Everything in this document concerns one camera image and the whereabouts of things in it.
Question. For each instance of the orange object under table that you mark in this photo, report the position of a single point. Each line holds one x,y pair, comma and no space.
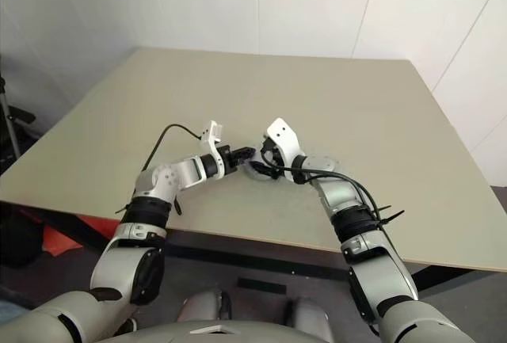
55,240

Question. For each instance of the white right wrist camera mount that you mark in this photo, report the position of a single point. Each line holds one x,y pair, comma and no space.
283,135

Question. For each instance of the grey rounded leg shell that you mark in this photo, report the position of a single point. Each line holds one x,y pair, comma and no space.
202,307
309,319

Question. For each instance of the motor stator with copper windings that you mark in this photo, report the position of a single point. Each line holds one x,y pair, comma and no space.
255,175

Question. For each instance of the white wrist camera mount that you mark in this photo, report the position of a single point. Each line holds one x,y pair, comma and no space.
283,135
210,133

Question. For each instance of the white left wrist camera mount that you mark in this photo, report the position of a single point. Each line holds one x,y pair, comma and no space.
210,133

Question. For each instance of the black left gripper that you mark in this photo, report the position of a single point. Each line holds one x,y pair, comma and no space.
229,158

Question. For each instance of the black table frame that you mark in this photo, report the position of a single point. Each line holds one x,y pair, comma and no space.
257,256

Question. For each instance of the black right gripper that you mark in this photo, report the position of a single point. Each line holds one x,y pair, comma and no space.
273,155

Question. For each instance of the black tripod stand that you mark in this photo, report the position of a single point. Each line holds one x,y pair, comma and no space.
17,115

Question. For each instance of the black bag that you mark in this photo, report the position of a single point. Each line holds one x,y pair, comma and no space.
20,240

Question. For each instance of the silver robot torso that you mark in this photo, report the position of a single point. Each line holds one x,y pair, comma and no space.
222,335

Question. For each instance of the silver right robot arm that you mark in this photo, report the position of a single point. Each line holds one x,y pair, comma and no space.
340,196

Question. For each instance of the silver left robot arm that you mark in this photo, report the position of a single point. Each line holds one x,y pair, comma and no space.
166,176

